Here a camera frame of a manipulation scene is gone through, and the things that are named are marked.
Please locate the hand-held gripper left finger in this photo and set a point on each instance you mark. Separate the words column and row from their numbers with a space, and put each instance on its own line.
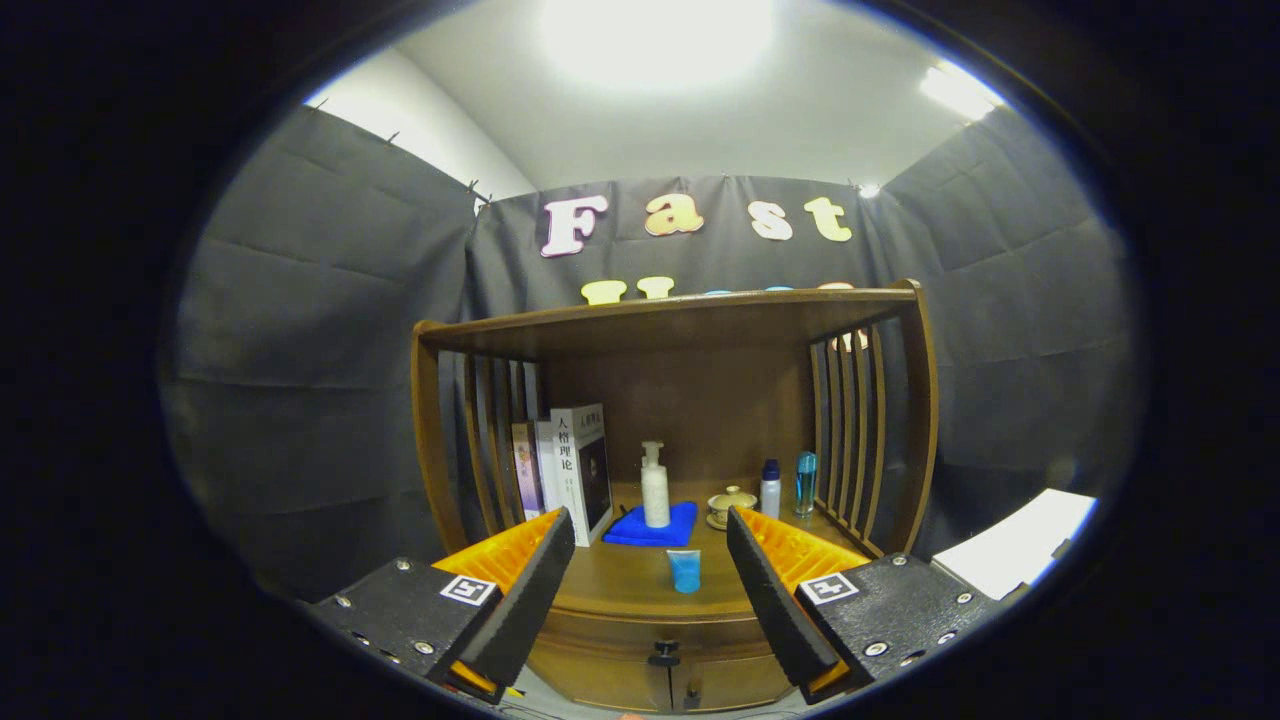
column 520, row 600

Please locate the white plastic storage unit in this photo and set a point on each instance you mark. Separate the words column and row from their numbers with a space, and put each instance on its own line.
column 1015, row 540

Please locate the small black door knob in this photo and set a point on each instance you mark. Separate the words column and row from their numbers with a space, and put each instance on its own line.
column 692, row 696

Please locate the blue white cosmetic tube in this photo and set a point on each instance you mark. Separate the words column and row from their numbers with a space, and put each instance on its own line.
column 684, row 573

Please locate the clear blue bottle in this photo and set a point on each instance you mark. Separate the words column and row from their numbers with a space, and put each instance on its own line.
column 805, row 485

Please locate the wooden cabinet door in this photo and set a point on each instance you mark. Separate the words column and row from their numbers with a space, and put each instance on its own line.
column 600, row 685
column 740, row 685

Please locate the small ceiling light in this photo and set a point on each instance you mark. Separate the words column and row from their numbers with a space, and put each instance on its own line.
column 960, row 92

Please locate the beige lidded teacup with saucer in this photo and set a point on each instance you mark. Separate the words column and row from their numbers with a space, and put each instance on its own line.
column 730, row 498

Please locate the black drawer knob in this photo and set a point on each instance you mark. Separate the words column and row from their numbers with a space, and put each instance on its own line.
column 664, row 655

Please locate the purple book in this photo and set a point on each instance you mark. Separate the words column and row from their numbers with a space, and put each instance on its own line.
column 525, row 470

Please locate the blue folded cloth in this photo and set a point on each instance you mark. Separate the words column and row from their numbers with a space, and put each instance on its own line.
column 625, row 530

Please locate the white bottle with blue cap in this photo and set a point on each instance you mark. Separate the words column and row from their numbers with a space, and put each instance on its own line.
column 770, row 495

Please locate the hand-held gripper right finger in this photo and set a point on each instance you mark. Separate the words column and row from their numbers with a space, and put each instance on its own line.
column 780, row 600

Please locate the brown wooden cabinet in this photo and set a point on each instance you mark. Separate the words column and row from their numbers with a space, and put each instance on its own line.
column 670, row 325

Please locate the large ceiling light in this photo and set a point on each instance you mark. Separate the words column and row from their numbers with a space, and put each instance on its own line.
column 655, row 40

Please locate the white pump bottle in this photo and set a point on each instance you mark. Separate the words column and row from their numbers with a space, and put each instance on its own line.
column 656, row 495

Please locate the brown wooden countertop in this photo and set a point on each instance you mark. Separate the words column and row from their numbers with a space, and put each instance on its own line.
column 630, row 580

